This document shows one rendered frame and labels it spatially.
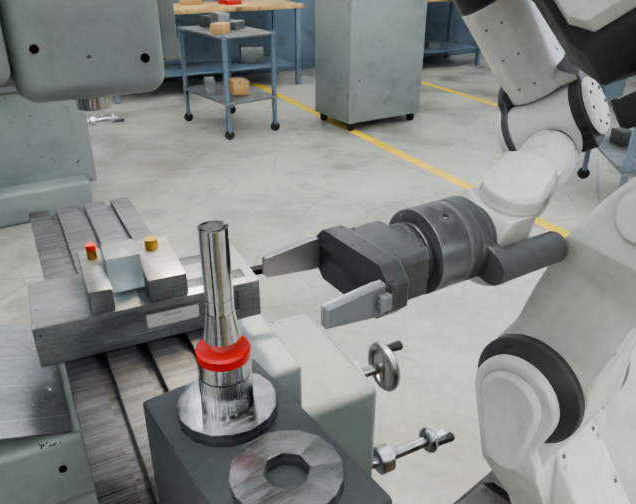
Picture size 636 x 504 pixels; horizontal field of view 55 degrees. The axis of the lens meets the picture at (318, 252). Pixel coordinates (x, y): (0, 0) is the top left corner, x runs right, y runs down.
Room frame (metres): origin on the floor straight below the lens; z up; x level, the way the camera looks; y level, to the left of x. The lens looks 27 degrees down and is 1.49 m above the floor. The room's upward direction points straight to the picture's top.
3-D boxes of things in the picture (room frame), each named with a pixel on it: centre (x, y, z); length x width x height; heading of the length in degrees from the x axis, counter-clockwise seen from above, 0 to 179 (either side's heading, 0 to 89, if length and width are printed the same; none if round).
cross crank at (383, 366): (1.12, -0.12, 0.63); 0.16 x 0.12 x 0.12; 117
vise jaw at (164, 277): (0.89, 0.26, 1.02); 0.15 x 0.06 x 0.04; 25
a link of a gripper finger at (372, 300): (0.44, -0.03, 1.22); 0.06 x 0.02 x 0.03; 122
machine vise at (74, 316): (0.88, 0.29, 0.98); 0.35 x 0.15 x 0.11; 115
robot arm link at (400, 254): (0.53, -0.08, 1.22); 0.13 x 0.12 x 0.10; 32
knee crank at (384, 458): (1.00, -0.21, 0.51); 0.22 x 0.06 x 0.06; 117
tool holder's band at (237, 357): (0.43, 0.08, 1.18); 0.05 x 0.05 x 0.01
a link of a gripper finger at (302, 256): (0.53, 0.03, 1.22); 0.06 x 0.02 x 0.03; 122
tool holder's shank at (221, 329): (0.43, 0.08, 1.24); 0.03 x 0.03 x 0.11
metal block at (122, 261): (0.86, 0.31, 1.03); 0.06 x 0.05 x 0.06; 25
